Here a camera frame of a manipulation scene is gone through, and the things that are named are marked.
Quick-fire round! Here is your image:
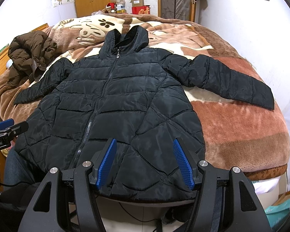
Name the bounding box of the teal cardboard box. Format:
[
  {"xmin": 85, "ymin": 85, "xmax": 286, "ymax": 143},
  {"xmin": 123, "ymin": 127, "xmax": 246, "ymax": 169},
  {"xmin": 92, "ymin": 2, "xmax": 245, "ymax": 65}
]
[{"xmin": 264, "ymin": 195, "xmax": 290, "ymax": 231}]

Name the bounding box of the black puffer jacket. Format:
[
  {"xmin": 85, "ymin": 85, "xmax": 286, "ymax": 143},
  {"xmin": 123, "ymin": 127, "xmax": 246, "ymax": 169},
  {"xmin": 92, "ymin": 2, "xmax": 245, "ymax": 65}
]
[{"xmin": 14, "ymin": 26, "xmax": 275, "ymax": 204}]

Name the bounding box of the santa hat plush toy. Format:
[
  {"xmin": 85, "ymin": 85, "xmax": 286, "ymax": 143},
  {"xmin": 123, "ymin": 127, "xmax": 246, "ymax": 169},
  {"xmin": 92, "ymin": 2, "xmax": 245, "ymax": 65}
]
[{"xmin": 104, "ymin": 3, "xmax": 117, "ymax": 14}]

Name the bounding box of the clear plastic jar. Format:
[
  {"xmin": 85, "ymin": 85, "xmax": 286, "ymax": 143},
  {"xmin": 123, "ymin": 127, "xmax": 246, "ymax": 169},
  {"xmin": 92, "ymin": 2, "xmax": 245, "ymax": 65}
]
[{"xmin": 116, "ymin": 0, "xmax": 127, "ymax": 14}]

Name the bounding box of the brown cartoon fleece blanket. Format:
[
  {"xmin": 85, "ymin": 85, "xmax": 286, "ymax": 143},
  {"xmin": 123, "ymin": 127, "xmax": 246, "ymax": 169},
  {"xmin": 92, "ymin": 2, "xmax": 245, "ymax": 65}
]
[{"xmin": 0, "ymin": 14, "xmax": 290, "ymax": 181}]

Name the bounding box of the brown cardboard box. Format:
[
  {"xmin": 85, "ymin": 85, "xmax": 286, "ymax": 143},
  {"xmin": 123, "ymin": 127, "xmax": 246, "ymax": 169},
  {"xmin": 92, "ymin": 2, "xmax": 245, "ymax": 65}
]
[{"xmin": 130, "ymin": 0, "xmax": 144, "ymax": 7}]

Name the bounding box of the red gift box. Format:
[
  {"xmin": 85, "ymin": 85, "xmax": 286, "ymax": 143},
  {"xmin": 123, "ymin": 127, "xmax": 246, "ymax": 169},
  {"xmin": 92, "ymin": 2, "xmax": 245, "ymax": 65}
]
[{"xmin": 132, "ymin": 5, "xmax": 150, "ymax": 15}]

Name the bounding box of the brown puffer jacket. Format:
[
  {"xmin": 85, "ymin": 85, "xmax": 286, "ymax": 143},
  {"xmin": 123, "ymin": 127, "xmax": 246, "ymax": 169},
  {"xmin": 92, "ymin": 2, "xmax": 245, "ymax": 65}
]
[{"xmin": 5, "ymin": 30, "xmax": 58, "ymax": 88}]

